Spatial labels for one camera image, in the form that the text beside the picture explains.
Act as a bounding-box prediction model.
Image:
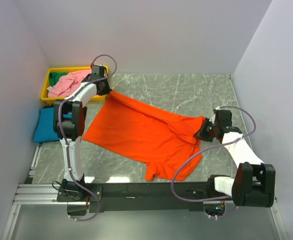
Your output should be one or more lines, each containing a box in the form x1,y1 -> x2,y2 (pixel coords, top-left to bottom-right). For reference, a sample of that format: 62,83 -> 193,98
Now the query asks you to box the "folded blue t-shirt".
33,108 -> 59,144

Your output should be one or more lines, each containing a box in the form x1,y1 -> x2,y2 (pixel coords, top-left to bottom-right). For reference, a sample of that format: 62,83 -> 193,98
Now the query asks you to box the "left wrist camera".
90,63 -> 106,77

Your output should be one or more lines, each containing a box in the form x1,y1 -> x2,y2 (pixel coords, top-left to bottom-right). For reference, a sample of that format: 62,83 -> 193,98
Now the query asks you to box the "orange t-shirt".
83,91 -> 206,181

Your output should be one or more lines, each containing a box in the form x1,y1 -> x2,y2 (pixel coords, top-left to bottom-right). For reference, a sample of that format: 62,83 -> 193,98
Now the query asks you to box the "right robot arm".
194,107 -> 276,208

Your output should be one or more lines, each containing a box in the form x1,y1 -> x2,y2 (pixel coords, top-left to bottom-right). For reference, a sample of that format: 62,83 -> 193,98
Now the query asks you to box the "yellow plastic bin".
40,65 -> 109,103

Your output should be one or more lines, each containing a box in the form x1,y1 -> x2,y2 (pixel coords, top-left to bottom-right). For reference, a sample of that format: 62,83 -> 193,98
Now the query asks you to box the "pink t-shirt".
48,69 -> 91,98

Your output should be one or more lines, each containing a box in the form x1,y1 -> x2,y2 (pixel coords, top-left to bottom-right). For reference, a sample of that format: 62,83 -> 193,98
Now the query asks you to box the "green t-shirt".
48,71 -> 68,87

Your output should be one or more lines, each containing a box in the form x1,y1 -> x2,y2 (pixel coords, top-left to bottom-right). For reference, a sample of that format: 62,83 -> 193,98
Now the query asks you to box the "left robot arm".
53,64 -> 111,202

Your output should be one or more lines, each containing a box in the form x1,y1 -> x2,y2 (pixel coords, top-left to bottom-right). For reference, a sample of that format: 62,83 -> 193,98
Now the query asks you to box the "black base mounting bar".
56,182 -> 231,217

